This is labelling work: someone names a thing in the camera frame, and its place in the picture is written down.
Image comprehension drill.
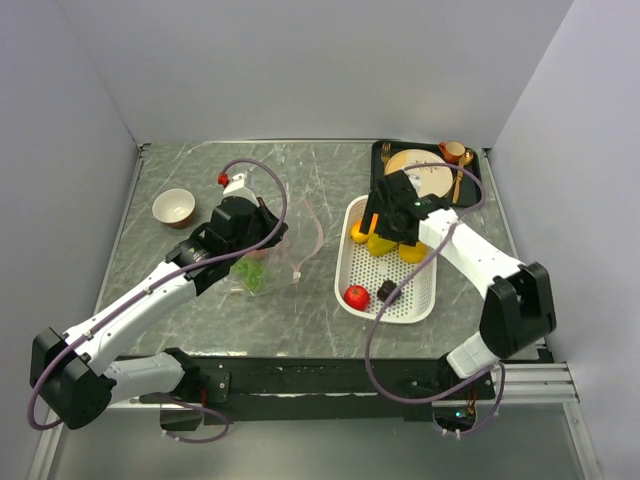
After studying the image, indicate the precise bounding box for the pink peach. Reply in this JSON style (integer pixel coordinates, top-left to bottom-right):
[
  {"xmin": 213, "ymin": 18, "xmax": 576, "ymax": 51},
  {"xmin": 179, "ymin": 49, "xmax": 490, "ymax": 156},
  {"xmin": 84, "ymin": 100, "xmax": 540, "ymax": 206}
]
[{"xmin": 246, "ymin": 249, "xmax": 270, "ymax": 260}]

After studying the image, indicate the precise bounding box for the yellow green starfruit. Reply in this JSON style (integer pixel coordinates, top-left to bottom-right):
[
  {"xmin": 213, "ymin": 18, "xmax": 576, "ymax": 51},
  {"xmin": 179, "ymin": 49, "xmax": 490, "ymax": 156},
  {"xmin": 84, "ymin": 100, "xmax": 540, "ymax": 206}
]
[{"xmin": 366, "ymin": 234, "xmax": 398, "ymax": 257}]

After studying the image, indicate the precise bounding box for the green grapes bunch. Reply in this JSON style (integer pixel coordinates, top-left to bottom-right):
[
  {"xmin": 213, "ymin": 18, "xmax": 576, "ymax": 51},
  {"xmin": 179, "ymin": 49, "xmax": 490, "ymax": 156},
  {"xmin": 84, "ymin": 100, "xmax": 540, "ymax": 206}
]
[{"xmin": 232, "ymin": 258, "xmax": 265, "ymax": 294}]

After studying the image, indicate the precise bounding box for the clear zip top bag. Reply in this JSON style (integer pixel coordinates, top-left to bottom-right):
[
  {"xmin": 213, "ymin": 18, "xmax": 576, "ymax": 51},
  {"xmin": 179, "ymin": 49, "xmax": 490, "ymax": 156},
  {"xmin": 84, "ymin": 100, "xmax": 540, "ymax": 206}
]
[{"xmin": 227, "ymin": 197, "xmax": 324, "ymax": 296}]

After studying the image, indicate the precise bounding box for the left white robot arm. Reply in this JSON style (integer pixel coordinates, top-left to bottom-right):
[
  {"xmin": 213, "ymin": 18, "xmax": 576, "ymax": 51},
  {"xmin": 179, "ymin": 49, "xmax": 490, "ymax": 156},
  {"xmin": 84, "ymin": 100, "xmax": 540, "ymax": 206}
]
[{"xmin": 27, "ymin": 195, "xmax": 288, "ymax": 430}]

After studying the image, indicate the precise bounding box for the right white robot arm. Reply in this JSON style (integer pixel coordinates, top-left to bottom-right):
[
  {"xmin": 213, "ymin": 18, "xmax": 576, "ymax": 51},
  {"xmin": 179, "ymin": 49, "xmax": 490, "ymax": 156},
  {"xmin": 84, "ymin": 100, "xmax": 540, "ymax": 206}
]
[{"xmin": 362, "ymin": 170, "xmax": 557, "ymax": 398}]

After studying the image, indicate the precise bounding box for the cream orange plate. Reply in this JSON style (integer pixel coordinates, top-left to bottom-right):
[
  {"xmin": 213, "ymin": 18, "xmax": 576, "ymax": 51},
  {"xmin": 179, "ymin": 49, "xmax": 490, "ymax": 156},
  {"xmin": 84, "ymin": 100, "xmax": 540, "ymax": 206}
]
[{"xmin": 384, "ymin": 149, "xmax": 453, "ymax": 198}]

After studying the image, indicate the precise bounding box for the yellow pear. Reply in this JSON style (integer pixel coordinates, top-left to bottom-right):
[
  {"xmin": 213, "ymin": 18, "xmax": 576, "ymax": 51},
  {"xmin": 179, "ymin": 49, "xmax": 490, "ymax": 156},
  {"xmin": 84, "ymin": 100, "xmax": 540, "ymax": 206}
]
[{"xmin": 398, "ymin": 242, "xmax": 429, "ymax": 264}]

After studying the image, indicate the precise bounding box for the orange yellow mango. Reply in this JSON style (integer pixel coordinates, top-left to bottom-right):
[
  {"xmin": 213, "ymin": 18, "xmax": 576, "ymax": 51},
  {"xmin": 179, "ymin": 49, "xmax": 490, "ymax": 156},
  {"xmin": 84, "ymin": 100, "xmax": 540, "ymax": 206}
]
[{"xmin": 350, "ymin": 220, "xmax": 375, "ymax": 244}]

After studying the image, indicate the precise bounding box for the gold fork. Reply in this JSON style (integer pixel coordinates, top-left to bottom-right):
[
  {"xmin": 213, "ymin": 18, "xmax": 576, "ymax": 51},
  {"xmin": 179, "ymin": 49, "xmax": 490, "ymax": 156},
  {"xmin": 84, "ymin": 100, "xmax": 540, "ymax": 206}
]
[{"xmin": 380, "ymin": 141, "xmax": 391, "ymax": 175}]

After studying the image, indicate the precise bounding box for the white brown bowl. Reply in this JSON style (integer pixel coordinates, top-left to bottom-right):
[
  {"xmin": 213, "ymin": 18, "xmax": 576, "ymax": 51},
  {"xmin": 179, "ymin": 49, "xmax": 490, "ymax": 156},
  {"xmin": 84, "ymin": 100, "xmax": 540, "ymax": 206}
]
[{"xmin": 151, "ymin": 188, "xmax": 196, "ymax": 229}]

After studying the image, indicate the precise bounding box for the white perforated basket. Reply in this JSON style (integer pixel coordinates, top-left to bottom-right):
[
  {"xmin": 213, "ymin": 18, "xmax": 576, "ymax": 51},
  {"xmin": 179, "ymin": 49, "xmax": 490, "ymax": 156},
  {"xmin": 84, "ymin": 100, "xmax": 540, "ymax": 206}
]
[{"xmin": 334, "ymin": 195, "xmax": 437, "ymax": 325}]

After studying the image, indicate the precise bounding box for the orange cup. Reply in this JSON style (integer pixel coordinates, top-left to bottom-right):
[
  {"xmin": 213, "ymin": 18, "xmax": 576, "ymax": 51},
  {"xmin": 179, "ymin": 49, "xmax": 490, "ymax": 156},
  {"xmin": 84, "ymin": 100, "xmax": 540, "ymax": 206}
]
[{"xmin": 438, "ymin": 141, "xmax": 466, "ymax": 164}]

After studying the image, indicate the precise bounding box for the gold spoon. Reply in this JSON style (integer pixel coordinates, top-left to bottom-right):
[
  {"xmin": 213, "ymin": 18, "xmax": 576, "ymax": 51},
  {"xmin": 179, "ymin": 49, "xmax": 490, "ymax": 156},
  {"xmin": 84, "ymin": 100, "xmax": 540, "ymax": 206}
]
[{"xmin": 452, "ymin": 148, "xmax": 474, "ymax": 204}]

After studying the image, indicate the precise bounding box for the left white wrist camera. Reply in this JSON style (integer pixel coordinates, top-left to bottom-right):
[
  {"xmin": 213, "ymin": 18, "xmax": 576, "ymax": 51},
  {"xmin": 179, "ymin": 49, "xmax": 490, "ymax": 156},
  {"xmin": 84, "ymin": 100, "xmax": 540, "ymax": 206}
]
[{"xmin": 223, "ymin": 172, "xmax": 258, "ymax": 205}]

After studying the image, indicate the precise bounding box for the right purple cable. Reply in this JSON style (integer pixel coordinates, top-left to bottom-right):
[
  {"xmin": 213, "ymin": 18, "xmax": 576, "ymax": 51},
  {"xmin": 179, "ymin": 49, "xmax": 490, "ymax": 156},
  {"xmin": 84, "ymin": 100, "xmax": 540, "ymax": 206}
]
[{"xmin": 363, "ymin": 162, "xmax": 506, "ymax": 437}]

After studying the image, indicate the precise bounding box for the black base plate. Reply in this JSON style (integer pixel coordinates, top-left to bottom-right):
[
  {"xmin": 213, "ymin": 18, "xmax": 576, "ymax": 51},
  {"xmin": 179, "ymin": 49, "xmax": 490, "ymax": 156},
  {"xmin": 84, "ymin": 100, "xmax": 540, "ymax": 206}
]
[{"xmin": 138, "ymin": 349, "xmax": 555, "ymax": 434}]

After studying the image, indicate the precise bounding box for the aluminium rail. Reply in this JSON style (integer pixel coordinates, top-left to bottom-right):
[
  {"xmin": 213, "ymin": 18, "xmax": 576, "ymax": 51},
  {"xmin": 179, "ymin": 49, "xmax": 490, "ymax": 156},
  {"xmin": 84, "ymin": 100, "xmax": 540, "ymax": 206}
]
[{"xmin": 49, "ymin": 362, "xmax": 581, "ymax": 411}]

